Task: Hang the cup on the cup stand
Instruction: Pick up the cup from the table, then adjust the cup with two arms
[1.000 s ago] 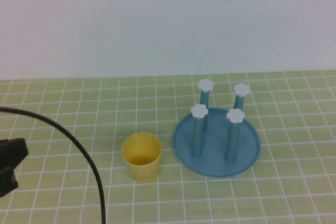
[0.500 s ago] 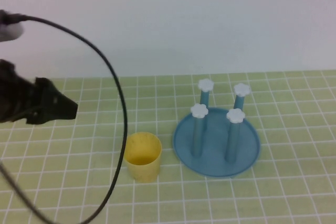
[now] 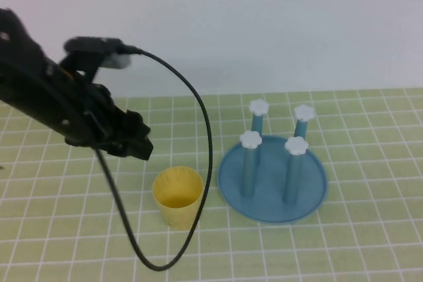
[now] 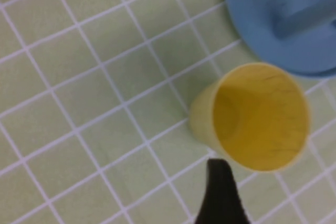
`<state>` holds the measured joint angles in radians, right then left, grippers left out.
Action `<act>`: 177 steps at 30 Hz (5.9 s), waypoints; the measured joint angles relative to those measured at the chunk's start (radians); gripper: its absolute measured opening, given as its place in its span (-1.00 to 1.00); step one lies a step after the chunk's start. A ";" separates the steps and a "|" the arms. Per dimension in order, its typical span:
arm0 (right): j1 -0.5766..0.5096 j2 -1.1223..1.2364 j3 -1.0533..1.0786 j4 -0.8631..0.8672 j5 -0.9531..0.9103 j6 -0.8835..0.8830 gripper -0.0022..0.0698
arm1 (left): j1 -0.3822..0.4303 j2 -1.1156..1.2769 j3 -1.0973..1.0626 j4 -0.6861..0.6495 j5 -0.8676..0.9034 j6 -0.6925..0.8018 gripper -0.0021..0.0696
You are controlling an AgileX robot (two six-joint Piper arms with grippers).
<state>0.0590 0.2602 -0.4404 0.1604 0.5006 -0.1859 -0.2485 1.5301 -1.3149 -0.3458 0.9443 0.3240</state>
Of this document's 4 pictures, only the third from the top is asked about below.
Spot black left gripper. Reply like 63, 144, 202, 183
34, 73, 155, 162

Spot yellow plastic cup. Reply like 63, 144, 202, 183
151, 165, 204, 230

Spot blue cup stand white caps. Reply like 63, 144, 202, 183
217, 99, 330, 225

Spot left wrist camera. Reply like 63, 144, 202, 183
64, 36, 133, 70

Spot black left camera bracket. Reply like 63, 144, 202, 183
59, 49, 102, 85

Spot black left camera cable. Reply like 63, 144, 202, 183
94, 46, 213, 272

